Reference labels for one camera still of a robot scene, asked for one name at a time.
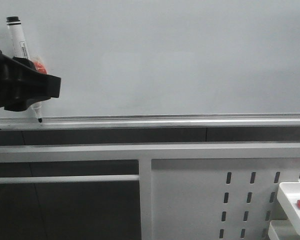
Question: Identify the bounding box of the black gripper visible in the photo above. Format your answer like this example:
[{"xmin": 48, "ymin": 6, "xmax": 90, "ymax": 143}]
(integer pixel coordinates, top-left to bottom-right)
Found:
[{"xmin": 0, "ymin": 50, "xmax": 61, "ymax": 112}]

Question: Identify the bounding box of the black white marker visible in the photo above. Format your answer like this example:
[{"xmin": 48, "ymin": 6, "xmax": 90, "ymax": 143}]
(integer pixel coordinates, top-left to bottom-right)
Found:
[{"xmin": 6, "ymin": 16, "xmax": 43, "ymax": 123}]

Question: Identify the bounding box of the white metal pegboard stand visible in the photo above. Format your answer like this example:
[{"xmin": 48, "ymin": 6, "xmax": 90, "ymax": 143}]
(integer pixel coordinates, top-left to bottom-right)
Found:
[{"xmin": 0, "ymin": 142, "xmax": 300, "ymax": 240}]

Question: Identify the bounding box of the lower white plastic tray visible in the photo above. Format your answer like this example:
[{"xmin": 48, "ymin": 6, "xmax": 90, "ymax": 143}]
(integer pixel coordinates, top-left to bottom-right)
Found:
[{"xmin": 267, "ymin": 220, "xmax": 300, "ymax": 240}]

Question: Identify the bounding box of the white plastic marker tray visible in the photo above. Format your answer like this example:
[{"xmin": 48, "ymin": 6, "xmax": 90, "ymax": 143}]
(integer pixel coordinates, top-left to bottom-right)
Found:
[{"xmin": 277, "ymin": 182, "xmax": 300, "ymax": 236}]

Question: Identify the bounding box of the white whiteboard with aluminium frame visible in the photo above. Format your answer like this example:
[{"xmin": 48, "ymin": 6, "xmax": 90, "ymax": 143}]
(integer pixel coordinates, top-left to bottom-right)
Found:
[{"xmin": 0, "ymin": 0, "xmax": 300, "ymax": 129}]

